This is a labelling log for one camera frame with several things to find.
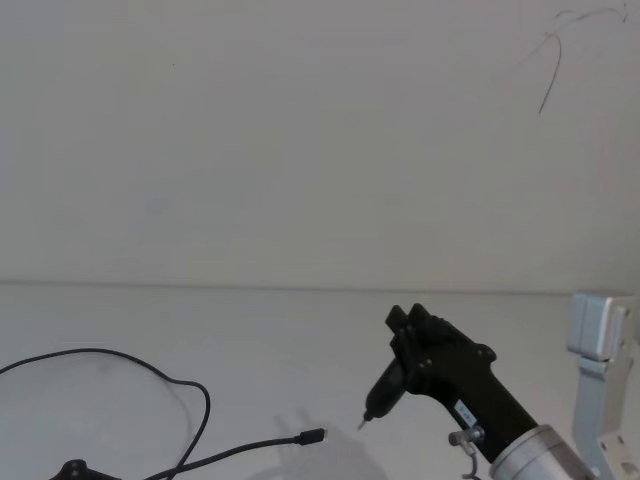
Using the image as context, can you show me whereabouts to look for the black cable with plug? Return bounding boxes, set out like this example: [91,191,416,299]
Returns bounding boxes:
[0,347,329,480]

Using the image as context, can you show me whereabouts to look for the black electric screwdriver tool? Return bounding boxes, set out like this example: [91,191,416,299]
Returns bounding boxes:
[356,356,410,433]

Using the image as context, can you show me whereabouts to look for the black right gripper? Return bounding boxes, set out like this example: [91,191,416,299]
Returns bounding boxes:
[384,302,540,464]

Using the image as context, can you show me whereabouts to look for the thin grey gripper cable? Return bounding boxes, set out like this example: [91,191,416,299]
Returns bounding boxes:
[448,425,487,480]

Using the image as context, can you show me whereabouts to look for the white table cloth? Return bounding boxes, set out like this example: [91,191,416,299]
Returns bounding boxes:
[0,280,640,480]

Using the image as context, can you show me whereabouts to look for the plain pale wall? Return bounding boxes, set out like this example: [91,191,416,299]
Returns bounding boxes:
[0,0,640,296]

